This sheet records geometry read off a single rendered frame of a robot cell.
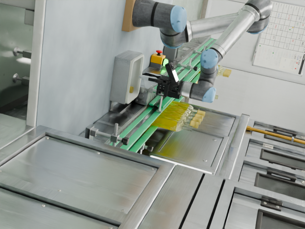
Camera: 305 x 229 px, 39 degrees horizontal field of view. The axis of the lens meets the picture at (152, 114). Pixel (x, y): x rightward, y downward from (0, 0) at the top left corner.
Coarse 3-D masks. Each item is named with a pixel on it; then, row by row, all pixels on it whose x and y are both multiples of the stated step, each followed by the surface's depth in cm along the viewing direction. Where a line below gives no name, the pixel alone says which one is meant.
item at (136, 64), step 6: (132, 60) 201; (138, 60) 216; (132, 66) 201; (138, 66) 217; (132, 72) 219; (138, 72) 218; (132, 78) 220; (138, 78) 219; (132, 84) 221; (138, 84) 220; (138, 90) 221; (126, 96) 206; (132, 96) 217; (126, 102) 208
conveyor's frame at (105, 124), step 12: (204, 36) 375; (180, 48) 319; (192, 48) 325; (168, 60) 281; (180, 60) 286; (144, 72) 248; (156, 72) 252; (132, 108) 220; (144, 108) 226; (108, 120) 201; (120, 120) 203; (132, 120) 209; (84, 132) 186; (108, 132) 189
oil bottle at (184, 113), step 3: (168, 108) 237; (171, 108) 237; (171, 111) 234; (174, 111) 234; (177, 111) 234; (180, 111) 235; (183, 111) 236; (183, 114) 232; (186, 114) 233; (186, 117) 232
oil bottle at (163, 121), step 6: (162, 114) 228; (156, 120) 225; (162, 120) 224; (168, 120) 223; (174, 120) 223; (180, 120) 224; (162, 126) 225; (168, 126) 224; (174, 126) 223; (180, 126) 222
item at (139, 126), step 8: (168, 104) 239; (144, 112) 222; (152, 112) 225; (136, 120) 211; (144, 120) 213; (152, 120) 214; (128, 128) 201; (136, 128) 203; (144, 128) 204; (120, 136) 192; (128, 136) 194; (136, 136) 194; (112, 144) 183; (120, 144) 185; (128, 144) 185
